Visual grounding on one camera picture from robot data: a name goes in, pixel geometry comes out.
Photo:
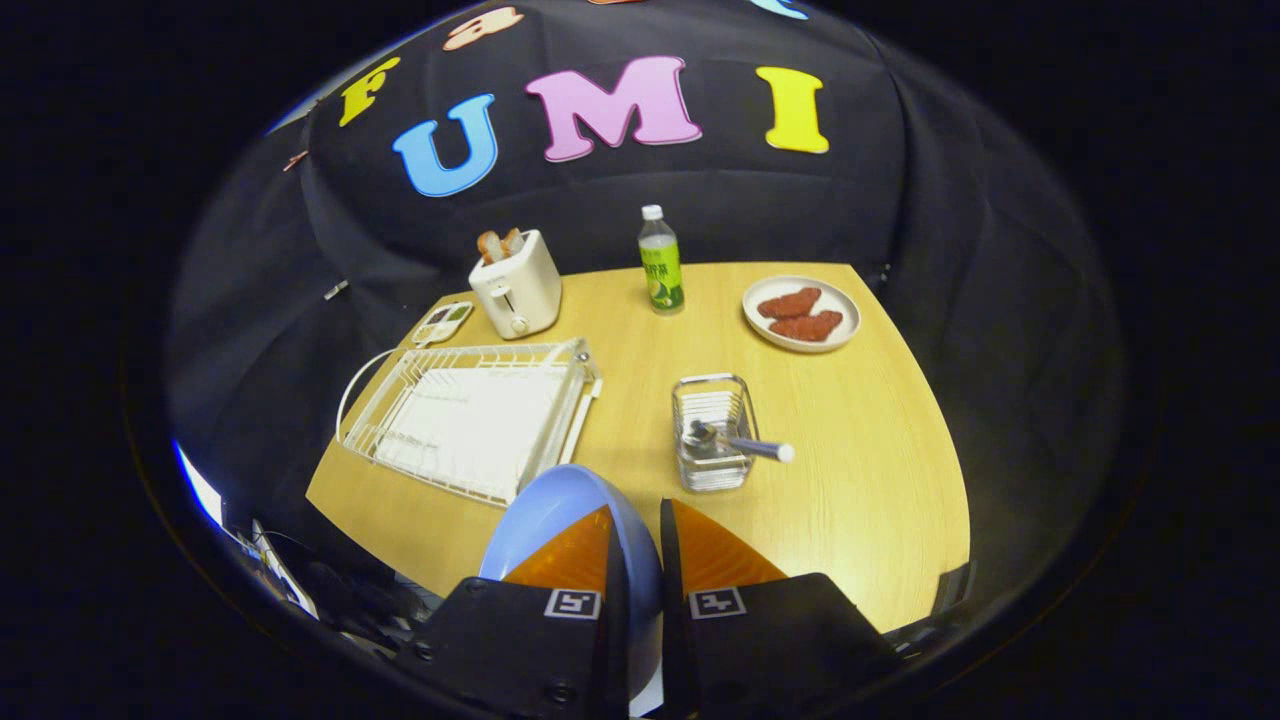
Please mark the toast slice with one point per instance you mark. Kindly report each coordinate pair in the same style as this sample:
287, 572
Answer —
489, 246
513, 240

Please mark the white clip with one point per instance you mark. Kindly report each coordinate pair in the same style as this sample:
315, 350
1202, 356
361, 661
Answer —
335, 290

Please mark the pink clip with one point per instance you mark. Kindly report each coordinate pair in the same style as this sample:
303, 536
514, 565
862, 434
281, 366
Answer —
295, 158

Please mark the white plate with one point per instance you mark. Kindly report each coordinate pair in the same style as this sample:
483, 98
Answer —
845, 305

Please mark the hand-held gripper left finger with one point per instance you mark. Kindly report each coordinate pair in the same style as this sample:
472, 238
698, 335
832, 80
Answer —
615, 640

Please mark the blue plate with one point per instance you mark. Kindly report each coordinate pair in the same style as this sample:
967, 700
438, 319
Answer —
550, 510

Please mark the white toaster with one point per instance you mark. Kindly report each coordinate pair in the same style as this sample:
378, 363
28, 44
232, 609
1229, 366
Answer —
520, 295

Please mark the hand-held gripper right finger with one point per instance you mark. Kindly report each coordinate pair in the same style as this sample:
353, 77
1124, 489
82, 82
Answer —
672, 640

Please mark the metal spoon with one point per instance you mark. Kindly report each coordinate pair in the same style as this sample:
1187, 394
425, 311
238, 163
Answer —
750, 447

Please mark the green tea bottle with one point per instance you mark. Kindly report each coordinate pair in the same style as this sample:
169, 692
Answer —
661, 275

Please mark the white divided sauce dish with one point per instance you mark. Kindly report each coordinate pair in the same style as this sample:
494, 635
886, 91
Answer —
442, 323

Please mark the red meat piece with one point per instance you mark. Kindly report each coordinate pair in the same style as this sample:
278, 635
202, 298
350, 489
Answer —
790, 302
808, 326

